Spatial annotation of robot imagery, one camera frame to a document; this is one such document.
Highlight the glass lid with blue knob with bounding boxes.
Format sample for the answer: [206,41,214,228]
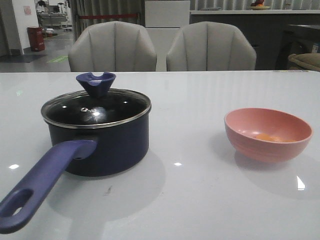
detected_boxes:
[40,72,152,129]

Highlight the pink bowl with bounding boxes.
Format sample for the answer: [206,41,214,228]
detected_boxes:
[224,107,313,163]

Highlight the orange ham pieces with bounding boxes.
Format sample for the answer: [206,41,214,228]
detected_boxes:
[255,133,296,143]

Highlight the dark blue saucepan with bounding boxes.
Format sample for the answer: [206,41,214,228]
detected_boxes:
[0,87,152,235]

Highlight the right grey chair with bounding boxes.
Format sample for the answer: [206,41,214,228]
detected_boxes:
[166,21,257,72]

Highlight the grey chair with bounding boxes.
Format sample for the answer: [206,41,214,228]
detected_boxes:
[68,21,157,72]
[166,21,257,72]

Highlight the left grey chair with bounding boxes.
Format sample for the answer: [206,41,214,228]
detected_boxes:
[68,21,157,72]

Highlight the white cabinet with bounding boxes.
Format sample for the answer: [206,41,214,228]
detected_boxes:
[144,0,190,72]

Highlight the grey counter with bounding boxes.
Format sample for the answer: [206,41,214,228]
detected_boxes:
[190,9,320,70]

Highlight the fruit plate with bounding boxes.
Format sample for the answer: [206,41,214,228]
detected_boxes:
[249,0,271,11]

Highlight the red trash bin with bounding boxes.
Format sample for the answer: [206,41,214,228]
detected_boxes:
[27,26,45,52]

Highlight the tan cushion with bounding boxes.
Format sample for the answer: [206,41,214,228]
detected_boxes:
[288,53,320,72]

